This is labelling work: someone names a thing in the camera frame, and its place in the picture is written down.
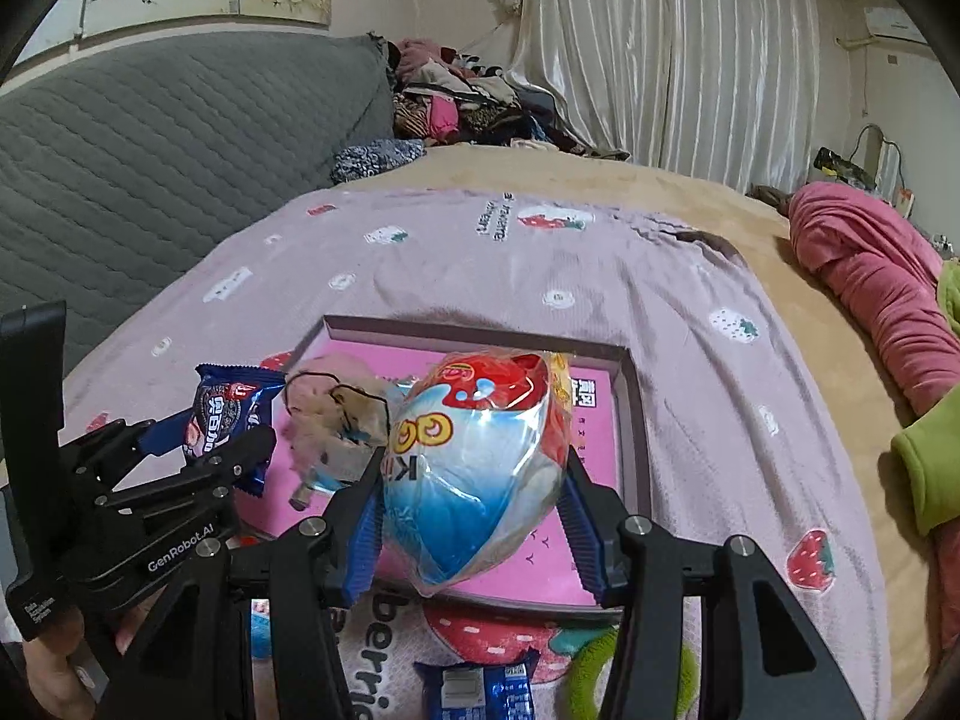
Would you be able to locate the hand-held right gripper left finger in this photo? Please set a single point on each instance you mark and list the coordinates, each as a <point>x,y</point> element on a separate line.
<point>366,540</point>

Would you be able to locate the blue patterned cloth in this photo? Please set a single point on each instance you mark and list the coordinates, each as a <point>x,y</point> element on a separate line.
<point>375,159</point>

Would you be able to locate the beige bed sheet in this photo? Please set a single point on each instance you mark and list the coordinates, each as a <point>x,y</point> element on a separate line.
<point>600,172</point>

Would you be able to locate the dark blue cookie packet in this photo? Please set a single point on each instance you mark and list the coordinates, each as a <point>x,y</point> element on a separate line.
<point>217,412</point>

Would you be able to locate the white curtain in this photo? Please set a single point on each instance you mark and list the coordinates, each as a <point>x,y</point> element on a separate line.
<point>675,52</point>

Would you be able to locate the pile of clothes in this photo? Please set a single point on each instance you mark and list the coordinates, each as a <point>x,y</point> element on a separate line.
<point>465,105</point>

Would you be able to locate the person's left hand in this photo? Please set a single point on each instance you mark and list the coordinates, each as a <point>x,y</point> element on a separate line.
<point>52,667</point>

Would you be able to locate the yellow snack packet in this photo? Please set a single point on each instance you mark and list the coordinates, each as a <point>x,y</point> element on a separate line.
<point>561,379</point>

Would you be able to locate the purple printed blanket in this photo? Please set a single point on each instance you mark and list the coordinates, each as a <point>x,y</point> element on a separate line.
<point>525,277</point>

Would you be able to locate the white air conditioner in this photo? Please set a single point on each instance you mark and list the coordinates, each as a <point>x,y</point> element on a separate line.
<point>896,22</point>

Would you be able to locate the grey quilted cover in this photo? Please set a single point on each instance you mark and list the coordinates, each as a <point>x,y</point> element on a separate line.
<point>150,165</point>

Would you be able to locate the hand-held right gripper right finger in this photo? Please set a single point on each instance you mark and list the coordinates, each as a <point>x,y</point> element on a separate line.
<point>583,540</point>

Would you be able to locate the beige sheer scrunchie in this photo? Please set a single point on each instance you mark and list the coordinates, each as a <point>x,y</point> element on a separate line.
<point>322,427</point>

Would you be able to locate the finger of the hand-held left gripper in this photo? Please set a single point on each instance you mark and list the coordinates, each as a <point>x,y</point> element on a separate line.
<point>161,439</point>
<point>240,457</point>

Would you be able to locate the cluttered dresser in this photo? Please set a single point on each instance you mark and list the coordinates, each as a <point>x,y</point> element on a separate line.
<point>832,161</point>

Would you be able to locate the oval mirror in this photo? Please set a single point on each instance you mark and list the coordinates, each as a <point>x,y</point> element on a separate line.
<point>874,157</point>

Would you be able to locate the blue biscuit packet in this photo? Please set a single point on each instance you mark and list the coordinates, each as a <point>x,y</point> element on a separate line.
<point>480,690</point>

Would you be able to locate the pink quilt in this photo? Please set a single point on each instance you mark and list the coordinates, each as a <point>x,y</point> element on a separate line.
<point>862,255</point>

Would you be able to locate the pink tray box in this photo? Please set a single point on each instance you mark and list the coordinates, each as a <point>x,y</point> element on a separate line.
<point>634,427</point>

